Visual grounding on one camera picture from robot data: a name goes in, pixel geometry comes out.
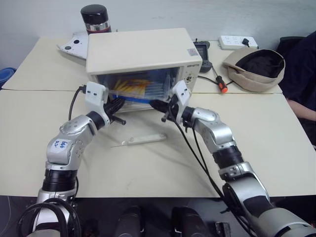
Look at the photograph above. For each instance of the blue plastic object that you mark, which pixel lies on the blue plastic object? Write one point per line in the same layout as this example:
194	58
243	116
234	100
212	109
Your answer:
6	76

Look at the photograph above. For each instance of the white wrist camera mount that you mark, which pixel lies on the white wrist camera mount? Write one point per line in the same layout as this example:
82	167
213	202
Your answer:
95	95
182	92

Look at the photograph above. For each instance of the oven control knob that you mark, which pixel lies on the oven control knob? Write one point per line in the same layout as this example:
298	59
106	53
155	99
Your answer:
189	79

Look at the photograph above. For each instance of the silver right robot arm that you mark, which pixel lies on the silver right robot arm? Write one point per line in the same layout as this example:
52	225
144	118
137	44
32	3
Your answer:
222	138

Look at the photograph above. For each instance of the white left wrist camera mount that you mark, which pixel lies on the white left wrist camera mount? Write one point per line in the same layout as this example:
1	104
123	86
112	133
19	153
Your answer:
95	95

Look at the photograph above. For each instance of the beige hat dark lining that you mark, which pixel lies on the beige hat dark lining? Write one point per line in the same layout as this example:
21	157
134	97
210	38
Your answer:
249	79

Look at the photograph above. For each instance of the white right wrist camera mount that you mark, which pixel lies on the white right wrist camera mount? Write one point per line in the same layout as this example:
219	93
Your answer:
182	92

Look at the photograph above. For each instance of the black power plug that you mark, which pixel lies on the black power plug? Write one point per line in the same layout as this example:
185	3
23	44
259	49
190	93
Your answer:
246	42

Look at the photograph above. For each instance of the white power strip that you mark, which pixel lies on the white power strip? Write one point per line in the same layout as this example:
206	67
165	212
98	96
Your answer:
234	42

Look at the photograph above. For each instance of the cream toaster oven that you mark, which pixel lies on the cream toaster oven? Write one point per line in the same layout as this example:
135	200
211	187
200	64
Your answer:
138	49

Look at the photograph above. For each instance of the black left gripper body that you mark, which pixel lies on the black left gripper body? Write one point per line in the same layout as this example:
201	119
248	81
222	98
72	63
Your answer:
109	108

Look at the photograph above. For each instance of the black thermos flask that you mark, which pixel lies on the black thermos flask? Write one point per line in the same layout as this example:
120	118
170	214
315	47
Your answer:
95	19

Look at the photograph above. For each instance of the dark rounded shape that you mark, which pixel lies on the dark rounded shape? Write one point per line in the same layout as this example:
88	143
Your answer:
129	222
185	222

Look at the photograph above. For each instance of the black handheld controller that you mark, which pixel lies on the black handheld controller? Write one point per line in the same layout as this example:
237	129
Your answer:
203	53

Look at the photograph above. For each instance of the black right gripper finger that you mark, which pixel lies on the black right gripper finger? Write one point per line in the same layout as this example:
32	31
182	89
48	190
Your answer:
166	116
159	105

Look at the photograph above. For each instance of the white plastic device plate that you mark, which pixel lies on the white plastic device plate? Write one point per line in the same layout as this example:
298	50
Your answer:
74	45

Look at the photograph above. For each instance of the small black block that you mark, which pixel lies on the small black block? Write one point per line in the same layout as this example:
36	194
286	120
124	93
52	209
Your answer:
222	229

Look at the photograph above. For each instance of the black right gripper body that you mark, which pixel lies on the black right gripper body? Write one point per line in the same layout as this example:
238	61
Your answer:
174	108

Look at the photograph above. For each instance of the clear food container blue lid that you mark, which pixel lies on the clear food container blue lid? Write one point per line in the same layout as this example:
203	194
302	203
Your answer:
130	86

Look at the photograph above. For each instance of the person in dark clothes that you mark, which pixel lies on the person in dark clothes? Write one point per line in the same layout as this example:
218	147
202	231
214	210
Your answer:
301	74

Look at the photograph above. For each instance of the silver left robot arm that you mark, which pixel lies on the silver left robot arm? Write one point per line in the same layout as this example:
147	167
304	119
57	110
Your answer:
66	145

